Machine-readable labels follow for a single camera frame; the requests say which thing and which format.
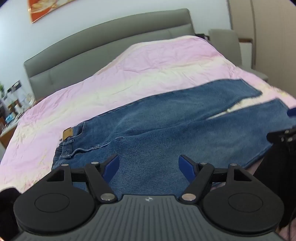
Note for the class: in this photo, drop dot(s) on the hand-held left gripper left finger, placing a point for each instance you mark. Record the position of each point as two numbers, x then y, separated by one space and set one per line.
111 167

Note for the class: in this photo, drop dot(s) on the green potted plant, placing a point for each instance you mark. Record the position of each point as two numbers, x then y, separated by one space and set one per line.
1 91

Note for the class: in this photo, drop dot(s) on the white bedside cabinet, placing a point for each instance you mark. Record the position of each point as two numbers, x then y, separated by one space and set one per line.
245 53

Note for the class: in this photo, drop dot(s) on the grey upholstered headboard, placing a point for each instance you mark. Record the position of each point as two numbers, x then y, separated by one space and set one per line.
92 37

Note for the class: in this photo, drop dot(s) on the beige wardrobe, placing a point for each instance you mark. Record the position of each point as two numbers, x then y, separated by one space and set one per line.
266 27

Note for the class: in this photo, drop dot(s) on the blue denim pants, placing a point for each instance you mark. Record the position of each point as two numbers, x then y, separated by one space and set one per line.
161 120

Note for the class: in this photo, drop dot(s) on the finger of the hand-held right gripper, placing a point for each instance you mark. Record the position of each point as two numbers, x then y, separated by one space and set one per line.
281 136
291 112

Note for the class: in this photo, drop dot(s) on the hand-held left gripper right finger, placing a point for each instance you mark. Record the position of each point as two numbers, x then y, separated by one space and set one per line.
186 167

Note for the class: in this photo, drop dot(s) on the person's dark clothing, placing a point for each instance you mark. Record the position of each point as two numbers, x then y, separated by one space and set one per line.
277 176

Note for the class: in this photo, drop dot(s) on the pink bed blanket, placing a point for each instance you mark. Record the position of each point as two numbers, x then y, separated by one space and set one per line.
138 69

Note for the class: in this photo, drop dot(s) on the red wall poster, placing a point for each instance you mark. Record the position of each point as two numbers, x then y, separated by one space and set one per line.
41 9

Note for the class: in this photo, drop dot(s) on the grey upholstered chair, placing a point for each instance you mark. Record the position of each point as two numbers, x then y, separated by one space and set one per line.
225 46

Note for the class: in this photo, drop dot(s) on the cluttered bedside table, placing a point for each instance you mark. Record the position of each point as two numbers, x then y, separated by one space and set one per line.
13 109

